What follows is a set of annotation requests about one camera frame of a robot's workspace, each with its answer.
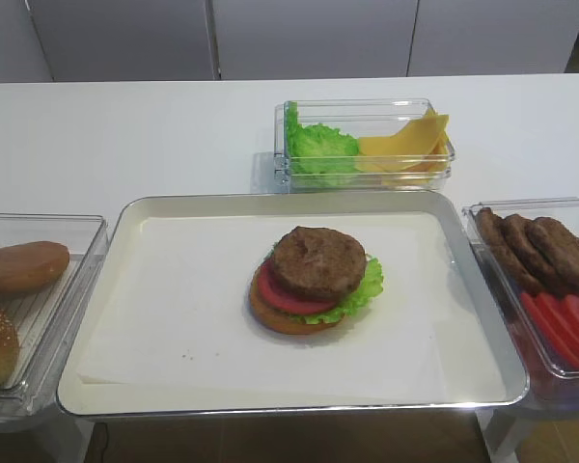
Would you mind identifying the clear lettuce cheese container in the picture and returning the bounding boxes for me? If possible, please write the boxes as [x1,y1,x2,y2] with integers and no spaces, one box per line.
[273,98,455,192]

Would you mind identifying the yellow cheese slices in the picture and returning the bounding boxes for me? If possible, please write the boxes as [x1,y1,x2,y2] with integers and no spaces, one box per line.
[356,108,452,187]

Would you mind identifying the brown patty on burger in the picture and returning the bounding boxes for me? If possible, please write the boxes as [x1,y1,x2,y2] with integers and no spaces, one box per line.
[269,226,368,301]

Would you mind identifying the red tomato slice on burger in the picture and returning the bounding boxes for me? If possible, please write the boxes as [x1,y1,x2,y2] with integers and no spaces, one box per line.
[257,259,339,315]

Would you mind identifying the silver metal baking tray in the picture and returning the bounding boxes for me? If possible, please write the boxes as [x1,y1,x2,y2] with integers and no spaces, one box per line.
[58,191,530,417]

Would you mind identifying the green lettuce pile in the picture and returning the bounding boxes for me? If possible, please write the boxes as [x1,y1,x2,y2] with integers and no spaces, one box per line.
[285,101,359,188]

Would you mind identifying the bottom burger bun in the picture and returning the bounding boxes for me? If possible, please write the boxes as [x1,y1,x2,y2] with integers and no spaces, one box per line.
[249,274,340,336]

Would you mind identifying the green lettuce leaf on burger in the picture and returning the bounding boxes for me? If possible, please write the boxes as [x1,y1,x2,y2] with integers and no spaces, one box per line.
[280,256,384,324]

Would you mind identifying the white parchment paper sheet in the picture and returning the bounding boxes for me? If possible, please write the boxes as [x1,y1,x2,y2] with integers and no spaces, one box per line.
[76,212,507,408]

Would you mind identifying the brown patty middle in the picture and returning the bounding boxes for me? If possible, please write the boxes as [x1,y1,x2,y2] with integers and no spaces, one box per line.
[502,214,568,297]

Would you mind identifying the clear patty tomato container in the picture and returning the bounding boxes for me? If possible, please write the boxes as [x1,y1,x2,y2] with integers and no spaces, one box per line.
[462,198,579,407]

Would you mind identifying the clear bun container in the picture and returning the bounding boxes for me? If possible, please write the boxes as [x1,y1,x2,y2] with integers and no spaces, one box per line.
[0,213,109,422]

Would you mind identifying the orange-brown bun half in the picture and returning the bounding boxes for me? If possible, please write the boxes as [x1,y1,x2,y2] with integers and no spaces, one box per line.
[0,241,70,295]

